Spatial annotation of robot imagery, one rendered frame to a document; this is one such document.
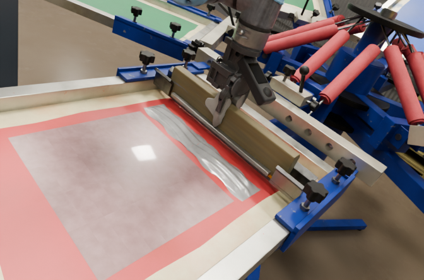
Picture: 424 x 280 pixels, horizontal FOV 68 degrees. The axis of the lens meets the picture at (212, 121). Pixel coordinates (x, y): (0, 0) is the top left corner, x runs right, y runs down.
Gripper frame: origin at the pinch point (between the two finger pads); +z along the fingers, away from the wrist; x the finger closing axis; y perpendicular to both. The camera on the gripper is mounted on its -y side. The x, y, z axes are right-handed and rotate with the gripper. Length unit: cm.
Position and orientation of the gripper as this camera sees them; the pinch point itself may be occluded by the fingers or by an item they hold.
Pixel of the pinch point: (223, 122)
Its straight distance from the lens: 79.4
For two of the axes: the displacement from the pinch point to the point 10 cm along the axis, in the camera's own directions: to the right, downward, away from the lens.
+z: -3.1, 8.1, 5.0
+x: -6.6, 1.9, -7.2
